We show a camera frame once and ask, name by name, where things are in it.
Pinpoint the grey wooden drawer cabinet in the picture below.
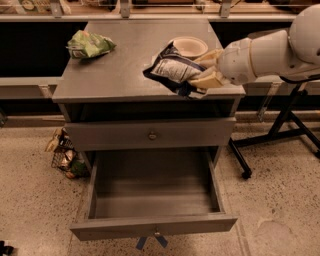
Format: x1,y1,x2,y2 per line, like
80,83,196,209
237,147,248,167
53,20,244,167

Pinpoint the black stand with tray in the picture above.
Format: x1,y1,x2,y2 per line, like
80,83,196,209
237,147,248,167
229,74,319,179

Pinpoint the metal rail shelf background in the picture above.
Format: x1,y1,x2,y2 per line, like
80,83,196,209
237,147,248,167
0,0,319,22

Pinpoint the closed grey top drawer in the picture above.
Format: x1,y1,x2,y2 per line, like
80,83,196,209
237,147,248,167
65,117,236,151

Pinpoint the white paper bowl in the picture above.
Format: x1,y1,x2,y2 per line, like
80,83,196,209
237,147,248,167
171,36,208,59

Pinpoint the open grey middle drawer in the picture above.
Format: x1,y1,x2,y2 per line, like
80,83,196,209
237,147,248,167
70,148,237,241

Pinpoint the green chip bag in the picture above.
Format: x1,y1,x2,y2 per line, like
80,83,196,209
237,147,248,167
66,30,116,59

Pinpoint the blue chip bag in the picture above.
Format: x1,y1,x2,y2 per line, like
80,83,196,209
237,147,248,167
143,42,206,98

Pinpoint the wire basket with snacks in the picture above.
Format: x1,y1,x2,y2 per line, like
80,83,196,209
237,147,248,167
45,128,90,179

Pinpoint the black object floor corner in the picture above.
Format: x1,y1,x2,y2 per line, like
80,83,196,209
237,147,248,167
0,241,14,256

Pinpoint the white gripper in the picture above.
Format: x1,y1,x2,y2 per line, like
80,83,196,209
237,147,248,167
189,38,256,89

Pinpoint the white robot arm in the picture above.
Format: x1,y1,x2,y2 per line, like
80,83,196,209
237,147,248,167
189,4,320,89

